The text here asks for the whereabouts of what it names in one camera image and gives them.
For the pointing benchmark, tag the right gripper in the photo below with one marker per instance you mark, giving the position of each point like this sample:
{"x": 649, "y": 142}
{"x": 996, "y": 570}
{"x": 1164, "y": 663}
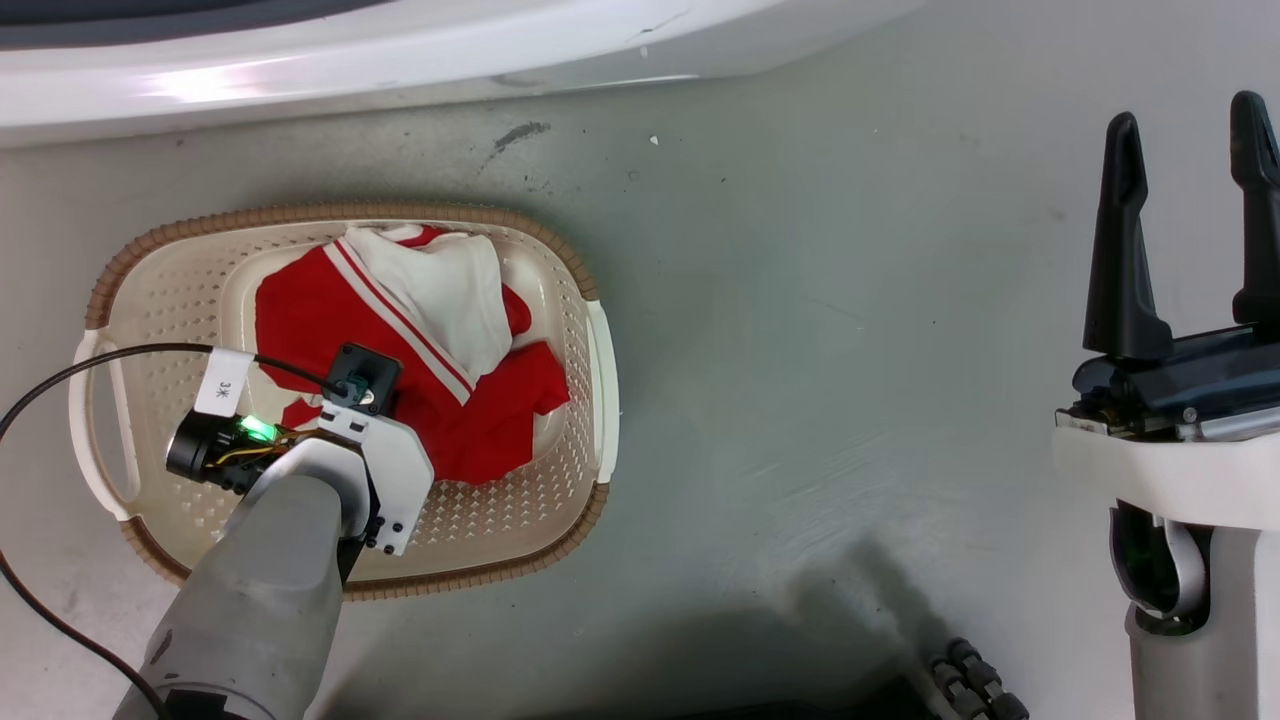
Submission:
{"x": 1170, "y": 470}

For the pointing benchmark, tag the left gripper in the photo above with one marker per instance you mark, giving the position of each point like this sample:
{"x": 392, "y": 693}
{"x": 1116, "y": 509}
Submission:
{"x": 395, "y": 470}

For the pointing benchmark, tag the red and white garment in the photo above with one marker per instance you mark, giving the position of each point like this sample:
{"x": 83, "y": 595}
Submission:
{"x": 320, "y": 320}

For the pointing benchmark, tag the black ridged robot base part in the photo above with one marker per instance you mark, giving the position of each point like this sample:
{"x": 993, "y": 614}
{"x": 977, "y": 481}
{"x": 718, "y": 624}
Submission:
{"x": 975, "y": 685}

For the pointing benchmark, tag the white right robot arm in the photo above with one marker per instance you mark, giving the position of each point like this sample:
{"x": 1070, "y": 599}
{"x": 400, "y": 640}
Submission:
{"x": 1230, "y": 640}

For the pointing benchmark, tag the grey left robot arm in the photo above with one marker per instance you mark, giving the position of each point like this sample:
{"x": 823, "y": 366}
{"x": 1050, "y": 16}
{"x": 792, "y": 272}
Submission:
{"x": 250, "y": 600}

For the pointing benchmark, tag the cream perforated laundry basket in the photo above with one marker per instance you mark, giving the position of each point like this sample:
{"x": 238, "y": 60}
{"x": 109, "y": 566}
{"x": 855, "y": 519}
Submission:
{"x": 180, "y": 290}

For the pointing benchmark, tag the white front-load washing machine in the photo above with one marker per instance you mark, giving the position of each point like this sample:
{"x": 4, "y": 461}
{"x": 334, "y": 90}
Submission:
{"x": 400, "y": 70}

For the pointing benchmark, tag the grey rubber door gasket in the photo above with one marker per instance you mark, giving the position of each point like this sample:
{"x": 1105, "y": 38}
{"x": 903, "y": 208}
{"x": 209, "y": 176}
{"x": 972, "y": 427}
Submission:
{"x": 150, "y": 20}

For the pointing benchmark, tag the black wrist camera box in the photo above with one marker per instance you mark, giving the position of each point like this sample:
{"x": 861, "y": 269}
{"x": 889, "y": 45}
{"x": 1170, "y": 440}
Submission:
{"x": 368, "y": 375}

